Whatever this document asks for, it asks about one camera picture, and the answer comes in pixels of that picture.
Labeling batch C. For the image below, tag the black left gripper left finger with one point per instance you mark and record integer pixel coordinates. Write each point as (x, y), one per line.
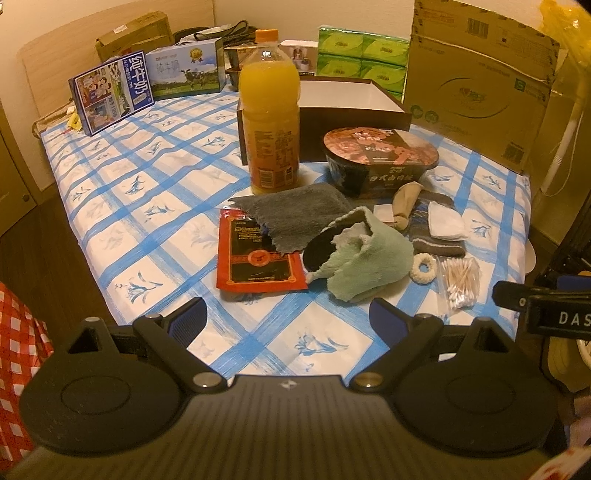
(167, 338)

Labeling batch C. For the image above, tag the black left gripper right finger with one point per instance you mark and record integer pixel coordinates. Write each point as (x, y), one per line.
(410, 341)

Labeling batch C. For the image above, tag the bag of cotton swabs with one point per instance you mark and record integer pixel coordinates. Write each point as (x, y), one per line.
(458, 282)

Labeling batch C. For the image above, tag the light green towel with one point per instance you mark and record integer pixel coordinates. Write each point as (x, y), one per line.
(358, 254)

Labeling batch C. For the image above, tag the red black packet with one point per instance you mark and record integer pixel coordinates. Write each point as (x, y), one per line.
(247, 261)

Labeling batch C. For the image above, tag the small white packet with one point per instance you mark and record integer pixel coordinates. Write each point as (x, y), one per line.
(384, 212)

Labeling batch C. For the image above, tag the beige stocking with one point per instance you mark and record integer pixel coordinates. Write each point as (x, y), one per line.
(403, 203)

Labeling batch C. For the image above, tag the grey cloth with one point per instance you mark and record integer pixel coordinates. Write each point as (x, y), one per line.
(292, 218)

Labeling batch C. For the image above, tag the blue white checked tablecloth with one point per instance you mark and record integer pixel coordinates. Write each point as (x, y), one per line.
(143, 196)

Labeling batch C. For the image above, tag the red white checked bag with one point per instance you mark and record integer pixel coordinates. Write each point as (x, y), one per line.
(25, 345)

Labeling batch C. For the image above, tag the instant noodle bowl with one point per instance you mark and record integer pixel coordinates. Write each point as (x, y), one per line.
(369, 162)

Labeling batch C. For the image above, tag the wooden door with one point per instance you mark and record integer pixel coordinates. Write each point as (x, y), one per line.
(16, 198)

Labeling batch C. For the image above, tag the dark brown open box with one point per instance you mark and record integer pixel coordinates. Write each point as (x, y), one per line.
(329, 103)

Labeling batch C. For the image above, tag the large cardboard box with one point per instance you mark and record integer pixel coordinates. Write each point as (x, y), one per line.
(480, 79)

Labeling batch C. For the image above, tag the blue milk carton box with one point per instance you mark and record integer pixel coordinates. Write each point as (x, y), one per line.
(111, 92)

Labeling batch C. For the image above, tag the cow picture milk box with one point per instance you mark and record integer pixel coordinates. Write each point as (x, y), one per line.
(187, 68)

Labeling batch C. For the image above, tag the orange juice bottle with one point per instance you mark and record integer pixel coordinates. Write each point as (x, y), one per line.
(269, 90)

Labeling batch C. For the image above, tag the orange snack boxes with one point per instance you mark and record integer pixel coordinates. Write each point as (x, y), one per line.
(237, 55)

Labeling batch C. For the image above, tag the yellow plastic bag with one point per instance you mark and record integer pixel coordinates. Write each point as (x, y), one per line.
(569, 23)

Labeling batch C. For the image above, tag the green tissue pack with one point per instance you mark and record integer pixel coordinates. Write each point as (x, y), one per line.
(364, 55)

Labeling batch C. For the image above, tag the wooden headboard panel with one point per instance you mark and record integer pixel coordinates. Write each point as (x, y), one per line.
(53, 58)

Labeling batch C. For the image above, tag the white product box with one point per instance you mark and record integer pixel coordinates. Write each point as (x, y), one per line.
(303, 53)

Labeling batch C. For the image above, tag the brown cardboard box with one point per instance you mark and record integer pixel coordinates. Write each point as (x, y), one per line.
(146, 33)

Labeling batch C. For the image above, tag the black bag with straps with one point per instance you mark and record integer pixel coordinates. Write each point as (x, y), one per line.
(231, 34)

